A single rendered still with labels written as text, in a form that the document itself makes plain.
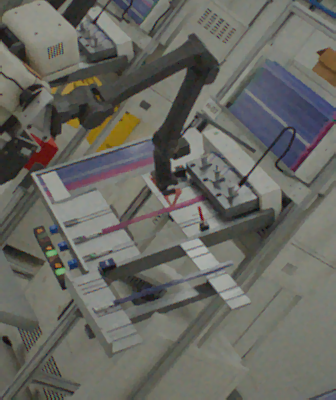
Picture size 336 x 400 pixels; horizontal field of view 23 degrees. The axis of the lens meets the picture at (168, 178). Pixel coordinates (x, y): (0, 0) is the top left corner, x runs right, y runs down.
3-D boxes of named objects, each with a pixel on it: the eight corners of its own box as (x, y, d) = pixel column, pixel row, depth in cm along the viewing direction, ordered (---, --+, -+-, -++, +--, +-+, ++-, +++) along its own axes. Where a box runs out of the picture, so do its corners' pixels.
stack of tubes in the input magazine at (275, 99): (291, 170, 297) (340, 111, 292) (226, 108, 336) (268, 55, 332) (312, 184, 305) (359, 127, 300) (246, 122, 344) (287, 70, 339)
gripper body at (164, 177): (167, 170, 289) (165, 152, 285) (179, 185, 281) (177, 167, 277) (150, 176, 288) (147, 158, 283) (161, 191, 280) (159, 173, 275)
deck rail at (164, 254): (90, 290, 282) (88, 276, 279) (88, 286, 284) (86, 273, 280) (275, 223, 302) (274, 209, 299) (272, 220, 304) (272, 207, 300)
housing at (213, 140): (262, 226, 303) (261, 194, 295) (204, 161, 341) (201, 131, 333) (282, 219, 306) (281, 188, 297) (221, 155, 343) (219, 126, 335)
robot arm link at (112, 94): (201, 21, 238) (220, 45, 234) (203, 49, 250) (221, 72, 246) (63, 93, 230) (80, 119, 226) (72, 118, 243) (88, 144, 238)
